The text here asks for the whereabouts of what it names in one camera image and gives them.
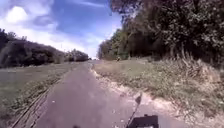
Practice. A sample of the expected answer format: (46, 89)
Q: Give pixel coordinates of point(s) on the dry grass verge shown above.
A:
(160, 76)

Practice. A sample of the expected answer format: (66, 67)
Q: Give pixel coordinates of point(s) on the row of tall trees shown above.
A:
(173, 30)

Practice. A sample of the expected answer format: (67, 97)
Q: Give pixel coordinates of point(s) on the grey asphalt path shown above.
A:
(80, 100)

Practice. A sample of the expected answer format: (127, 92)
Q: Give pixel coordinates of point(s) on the pale dirt strip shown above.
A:
(156, 103)

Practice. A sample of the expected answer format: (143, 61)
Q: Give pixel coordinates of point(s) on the row of dark bushes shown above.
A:
(23, 53)

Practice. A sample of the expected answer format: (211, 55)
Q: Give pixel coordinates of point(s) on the grass field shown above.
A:
(20, 80)

